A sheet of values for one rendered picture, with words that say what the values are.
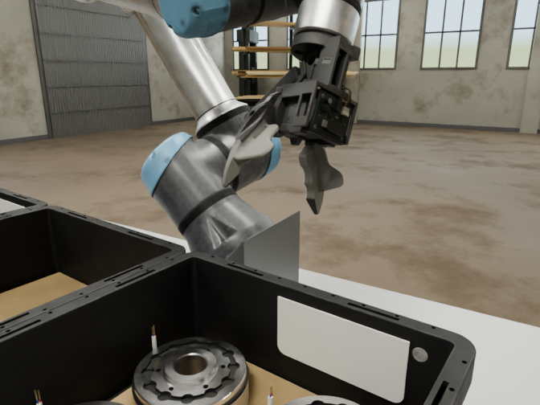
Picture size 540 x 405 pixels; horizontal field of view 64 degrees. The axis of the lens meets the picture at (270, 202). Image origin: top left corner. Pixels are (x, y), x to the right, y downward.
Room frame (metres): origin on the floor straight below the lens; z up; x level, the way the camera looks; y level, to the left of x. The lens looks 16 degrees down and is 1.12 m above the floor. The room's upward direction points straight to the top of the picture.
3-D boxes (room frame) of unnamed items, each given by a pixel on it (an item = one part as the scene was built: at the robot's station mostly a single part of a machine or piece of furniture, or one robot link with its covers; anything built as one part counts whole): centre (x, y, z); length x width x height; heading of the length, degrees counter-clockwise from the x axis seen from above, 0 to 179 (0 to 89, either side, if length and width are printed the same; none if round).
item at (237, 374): (0.34, 0.07, 0.86); 0.10 x 0.10 x 0.01
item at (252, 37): (11.50, 0.54, 1.40); 0.91 x 0.73 x 2.80; 149
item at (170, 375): (0.34, 0.07, 0.86); 0.05 x 0.05 x 0.01
